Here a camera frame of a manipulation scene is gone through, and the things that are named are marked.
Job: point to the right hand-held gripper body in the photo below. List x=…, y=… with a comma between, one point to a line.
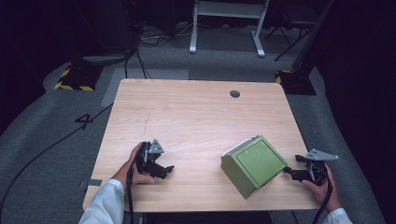
x=316, y=172

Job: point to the black folding stand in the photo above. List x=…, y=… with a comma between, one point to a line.
x=291, y=37

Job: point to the grey metal stand pole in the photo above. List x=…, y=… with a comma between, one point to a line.
x=313, y=37

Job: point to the green box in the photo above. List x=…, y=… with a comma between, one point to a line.
x=255, y=165

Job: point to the grey table grommet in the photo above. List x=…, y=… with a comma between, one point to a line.
x=234, y=93

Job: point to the grey tape strip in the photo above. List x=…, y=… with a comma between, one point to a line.
x=93, y=183

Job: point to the person's right hand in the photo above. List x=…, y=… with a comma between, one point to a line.
x=325, y=194

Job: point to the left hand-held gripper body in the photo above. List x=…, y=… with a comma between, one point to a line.
x=146, y=161

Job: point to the white metal desk frame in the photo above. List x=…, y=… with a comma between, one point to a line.
x=258, y=40

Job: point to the black yellow striped stand base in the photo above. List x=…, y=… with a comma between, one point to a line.
x=77, y=79
x=295, y=82

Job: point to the person's left hand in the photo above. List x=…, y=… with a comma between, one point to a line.
x=126, y=174

